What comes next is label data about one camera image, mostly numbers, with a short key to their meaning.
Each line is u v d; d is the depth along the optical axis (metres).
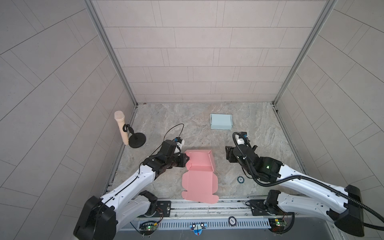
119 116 0.74
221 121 1.02
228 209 0.72
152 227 0.64
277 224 0.68
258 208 0.70
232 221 0.68
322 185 0.43
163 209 0.70
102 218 0.37
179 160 0.69
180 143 0.73
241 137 0.62
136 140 0.94
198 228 0.65
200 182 0.71
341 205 0.40
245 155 0.52
